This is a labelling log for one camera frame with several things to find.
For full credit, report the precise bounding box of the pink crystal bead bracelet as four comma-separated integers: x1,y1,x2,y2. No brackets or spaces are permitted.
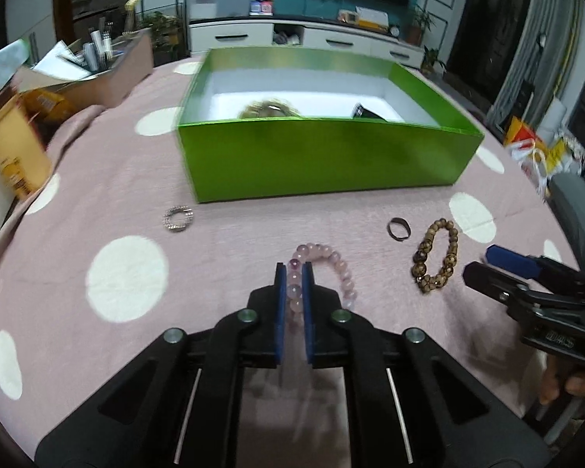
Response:
285,242,359,335

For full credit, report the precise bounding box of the brown wooden bead bracelet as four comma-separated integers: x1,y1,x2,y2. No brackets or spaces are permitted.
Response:
411,218,461,295

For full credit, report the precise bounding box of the cream white wristwatch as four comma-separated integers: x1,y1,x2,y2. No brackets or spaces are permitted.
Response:
238,99,300,119

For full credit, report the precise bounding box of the black wristwatch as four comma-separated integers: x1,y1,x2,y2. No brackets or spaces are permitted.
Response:
352,104,383,121

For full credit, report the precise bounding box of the right human hand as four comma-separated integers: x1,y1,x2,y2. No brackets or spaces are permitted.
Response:
539,365,585,406

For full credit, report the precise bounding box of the white plastic bag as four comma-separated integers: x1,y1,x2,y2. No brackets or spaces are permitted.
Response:
505,140,566,198

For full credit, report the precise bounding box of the orange shopping bag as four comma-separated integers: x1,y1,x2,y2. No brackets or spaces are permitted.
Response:
503,116,548,151

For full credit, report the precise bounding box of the green cardboard box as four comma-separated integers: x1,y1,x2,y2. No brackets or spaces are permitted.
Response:
176,46,483,203

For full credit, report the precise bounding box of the pink polka dot tablecloth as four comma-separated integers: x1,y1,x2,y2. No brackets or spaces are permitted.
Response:
0,62,575,456

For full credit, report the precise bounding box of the potted plant by cabinet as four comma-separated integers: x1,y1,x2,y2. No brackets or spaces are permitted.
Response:
420,46,446,76

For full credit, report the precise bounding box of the white tv cabinet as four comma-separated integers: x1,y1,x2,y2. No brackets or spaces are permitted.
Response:
188,17,425,69

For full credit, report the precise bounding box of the small black alarm clock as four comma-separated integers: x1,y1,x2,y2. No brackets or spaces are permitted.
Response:
389,25,401,38

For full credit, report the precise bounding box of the white yellow box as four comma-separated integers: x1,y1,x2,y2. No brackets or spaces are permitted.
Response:
356,6,390,33

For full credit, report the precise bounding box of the potted plant on cabinet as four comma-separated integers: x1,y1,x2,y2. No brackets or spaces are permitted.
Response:
406,5,434,46

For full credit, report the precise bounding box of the blue red small box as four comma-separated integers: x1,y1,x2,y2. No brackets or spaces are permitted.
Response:
249,0,273,16

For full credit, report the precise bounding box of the pink desk organizer box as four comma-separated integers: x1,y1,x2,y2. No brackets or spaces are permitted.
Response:
13,28,154,110

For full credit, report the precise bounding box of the clear plastic storage bin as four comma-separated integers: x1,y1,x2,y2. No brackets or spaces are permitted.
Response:
186,0,252,22

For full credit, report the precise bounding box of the yellow bear bottle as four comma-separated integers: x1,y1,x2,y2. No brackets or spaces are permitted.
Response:
0,88,52,200

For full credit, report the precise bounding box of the small dark ring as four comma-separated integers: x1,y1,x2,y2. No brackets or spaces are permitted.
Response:
388,216,413,243

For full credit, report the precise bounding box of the small rhinestone ring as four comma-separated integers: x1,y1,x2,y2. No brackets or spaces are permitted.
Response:
162,205,195,233

